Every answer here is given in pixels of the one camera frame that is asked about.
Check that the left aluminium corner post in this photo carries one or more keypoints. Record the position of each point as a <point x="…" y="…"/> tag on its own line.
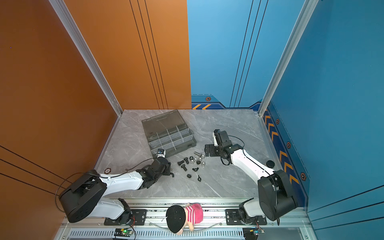
<point x="75" y="34"/>

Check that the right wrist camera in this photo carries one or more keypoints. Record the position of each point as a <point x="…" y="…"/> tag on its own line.
<point x="214" y="139"/>

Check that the right circuit board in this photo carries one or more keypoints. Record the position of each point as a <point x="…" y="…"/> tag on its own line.
<point x="252" y="233"/>

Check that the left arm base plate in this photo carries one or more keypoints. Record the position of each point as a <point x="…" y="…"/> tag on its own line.
<point x="135" y="217"/>

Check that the left circuit board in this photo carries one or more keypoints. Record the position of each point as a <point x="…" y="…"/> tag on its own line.
<point x="124" y="233"/>

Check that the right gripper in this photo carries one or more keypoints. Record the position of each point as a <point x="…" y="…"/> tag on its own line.
<point x="211" y="147"/>

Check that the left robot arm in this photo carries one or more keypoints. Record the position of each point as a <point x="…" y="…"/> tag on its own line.
<point x="86" y="197"/>

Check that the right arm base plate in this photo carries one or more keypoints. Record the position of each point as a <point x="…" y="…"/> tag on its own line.
<point x="239" y="217"/>

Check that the aluminium rail frame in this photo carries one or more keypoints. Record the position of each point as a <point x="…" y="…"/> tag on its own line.
<point x="294" y="225"/>

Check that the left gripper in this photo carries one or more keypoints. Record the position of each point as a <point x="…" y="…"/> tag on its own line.
<point x="168" y="168"/>

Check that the circuit board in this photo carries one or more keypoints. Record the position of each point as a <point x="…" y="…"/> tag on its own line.
<point x="124" y="233"/>
<point x="252" y="233"/>

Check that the grey plastic organizer box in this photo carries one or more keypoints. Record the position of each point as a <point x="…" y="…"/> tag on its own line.
<point x="170" y="132"/>

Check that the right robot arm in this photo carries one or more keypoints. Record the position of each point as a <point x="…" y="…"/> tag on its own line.
<point x="276" y="195"/>

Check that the aluminium corner post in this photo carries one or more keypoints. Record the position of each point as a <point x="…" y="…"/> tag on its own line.
<point x="75" y="34"/>
<point x="295" y="36"/>

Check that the right aluminium corner post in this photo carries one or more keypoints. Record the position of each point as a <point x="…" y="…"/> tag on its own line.
<point x="295" y="36"/>

